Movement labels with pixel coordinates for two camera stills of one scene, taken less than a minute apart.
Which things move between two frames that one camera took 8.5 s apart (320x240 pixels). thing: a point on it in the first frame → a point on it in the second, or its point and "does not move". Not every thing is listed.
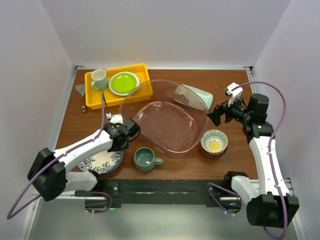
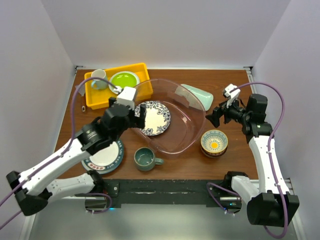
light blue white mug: [100, 80] does not move
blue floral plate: [103, 162] → [158, 118]
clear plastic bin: [172, 116] does not move
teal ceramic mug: [144, 160] does not move
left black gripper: [115, 148] → [140, 123]
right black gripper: [219, 110] does not move
